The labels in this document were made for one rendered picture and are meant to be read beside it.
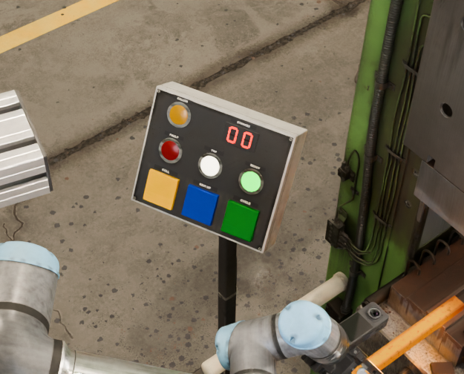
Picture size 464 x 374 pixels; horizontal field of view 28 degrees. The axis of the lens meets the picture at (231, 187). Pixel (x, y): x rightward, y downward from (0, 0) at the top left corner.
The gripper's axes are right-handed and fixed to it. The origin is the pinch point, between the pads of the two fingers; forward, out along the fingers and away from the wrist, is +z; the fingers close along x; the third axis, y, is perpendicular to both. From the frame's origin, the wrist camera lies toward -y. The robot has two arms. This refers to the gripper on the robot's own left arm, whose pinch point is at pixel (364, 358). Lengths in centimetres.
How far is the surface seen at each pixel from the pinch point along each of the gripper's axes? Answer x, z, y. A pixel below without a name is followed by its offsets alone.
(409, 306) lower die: -6.7, 17.3, -13.8
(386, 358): 0.9, 6.2, -2.8
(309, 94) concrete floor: -145, 152, -57
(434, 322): 0.8, 13.0, -14.7
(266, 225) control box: -38.7, 6.6, -5.5
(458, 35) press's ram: -11, -43, -48
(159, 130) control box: -68, -6, -4
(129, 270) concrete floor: -115, 99, 38
